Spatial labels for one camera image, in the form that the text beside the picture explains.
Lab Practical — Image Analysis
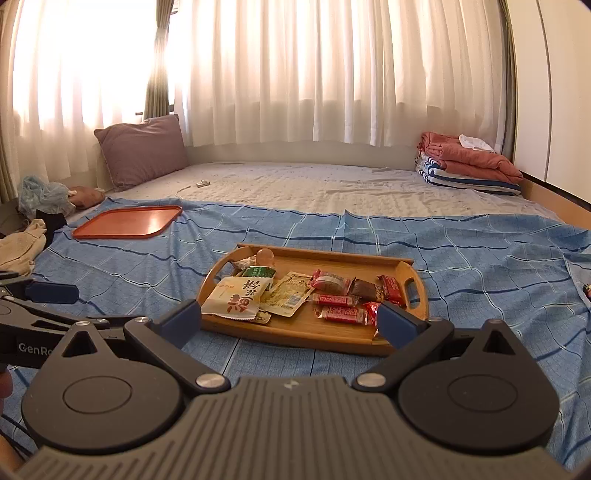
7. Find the olive drape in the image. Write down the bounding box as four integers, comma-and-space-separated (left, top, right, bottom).
142, 0, 175, 121
494, 0, 519, 162

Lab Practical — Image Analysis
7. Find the light blue plastic bag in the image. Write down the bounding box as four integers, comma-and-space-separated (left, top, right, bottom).
18, 175, 70, 217

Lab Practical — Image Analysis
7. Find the beige cloth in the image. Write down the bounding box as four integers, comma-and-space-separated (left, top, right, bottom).
0, 218, 49, 278

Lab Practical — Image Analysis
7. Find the blue checked bedsheet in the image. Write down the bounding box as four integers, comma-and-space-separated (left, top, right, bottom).
0, 196, 591, 472

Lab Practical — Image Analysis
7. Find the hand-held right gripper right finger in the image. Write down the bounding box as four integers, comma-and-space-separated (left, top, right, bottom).
351, 304, 522, 395

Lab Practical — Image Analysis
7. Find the white wardrobe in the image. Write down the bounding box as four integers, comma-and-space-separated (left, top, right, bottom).
512, 0, 591, 204

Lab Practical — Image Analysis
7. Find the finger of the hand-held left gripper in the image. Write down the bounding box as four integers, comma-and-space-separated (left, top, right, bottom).
0, 271, 80, 306
0, 294, 126, 331

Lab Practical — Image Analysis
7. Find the folded blue striped blanket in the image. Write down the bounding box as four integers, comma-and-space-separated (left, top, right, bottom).
416, 150, 522, 197

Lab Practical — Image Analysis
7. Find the white quilted mattress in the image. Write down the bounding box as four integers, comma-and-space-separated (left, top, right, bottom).
106, 161, 555, 217

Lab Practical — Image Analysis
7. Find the white sheer curtain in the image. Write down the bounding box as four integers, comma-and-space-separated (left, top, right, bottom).
0, 0, 158, 185
166, 0, 506, 148

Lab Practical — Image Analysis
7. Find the brown cloth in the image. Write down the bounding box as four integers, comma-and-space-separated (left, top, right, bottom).
68, 185, 107, 213

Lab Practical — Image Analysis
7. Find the black object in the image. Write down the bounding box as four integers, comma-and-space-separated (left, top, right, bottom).
34, 209, 69, 243

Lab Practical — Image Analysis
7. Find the white cloth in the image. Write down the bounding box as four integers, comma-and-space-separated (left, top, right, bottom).
458, 134, 497, 152

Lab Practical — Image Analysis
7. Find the red plastic tray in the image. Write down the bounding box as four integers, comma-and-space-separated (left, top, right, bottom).
71, 205, 184, 241

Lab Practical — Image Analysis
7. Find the red and gold snack packet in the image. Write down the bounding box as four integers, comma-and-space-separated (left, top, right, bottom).
308, 269, 356, 294

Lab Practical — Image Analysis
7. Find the mauve pillow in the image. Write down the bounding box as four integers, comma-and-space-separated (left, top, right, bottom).
93, 114, 189, 192

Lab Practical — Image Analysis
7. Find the red snack bar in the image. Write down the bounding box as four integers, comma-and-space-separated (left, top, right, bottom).
378, 274, 409, 309

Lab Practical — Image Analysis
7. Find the clear cracker packet red label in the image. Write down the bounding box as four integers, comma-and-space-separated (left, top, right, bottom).
310, 293, 361, 308
316, 305, 370, 326

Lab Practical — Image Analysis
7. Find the wooden tray with handles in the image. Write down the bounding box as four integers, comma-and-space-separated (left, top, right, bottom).
198, 243, 430, 357

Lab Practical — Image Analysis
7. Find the wooden bed frame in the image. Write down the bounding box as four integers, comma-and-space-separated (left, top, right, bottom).
522, 173, 591, 217

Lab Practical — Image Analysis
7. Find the stack of folded blankets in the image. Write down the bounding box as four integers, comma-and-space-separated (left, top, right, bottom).
418, 131, 524, 184

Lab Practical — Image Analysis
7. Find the brown nut snack bar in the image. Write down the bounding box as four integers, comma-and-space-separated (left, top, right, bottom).
348, 278, 386, 302

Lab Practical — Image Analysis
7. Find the pale bed side panel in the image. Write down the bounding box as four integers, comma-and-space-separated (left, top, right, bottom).
185, 138, 428, 172

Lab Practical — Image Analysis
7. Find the white snack packet red print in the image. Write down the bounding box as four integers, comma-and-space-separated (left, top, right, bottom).
202, 275, 275, 321

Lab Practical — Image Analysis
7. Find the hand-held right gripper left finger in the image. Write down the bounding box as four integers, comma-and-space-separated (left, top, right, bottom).
58, 299, 232, 396

